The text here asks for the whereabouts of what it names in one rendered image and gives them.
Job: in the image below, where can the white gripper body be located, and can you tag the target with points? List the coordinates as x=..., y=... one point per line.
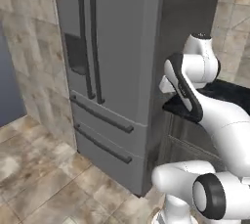
x=166, y=86

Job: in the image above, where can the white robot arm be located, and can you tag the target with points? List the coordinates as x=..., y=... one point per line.
x=224, y=120

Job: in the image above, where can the grey wide fridge door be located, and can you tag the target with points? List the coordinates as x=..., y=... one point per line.
x=130, y=38

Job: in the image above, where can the dark grey counter cabinet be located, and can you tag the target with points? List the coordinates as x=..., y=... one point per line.
x=185, y=143

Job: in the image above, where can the grey fridge drawer front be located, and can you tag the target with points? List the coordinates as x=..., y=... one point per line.
x=123, y=175
x=130, y=143

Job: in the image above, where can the grey fridge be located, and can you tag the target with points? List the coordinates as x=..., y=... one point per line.
x=182, y=12

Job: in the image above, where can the grey narrow fridge door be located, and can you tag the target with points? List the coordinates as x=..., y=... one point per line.
x=66, y=6

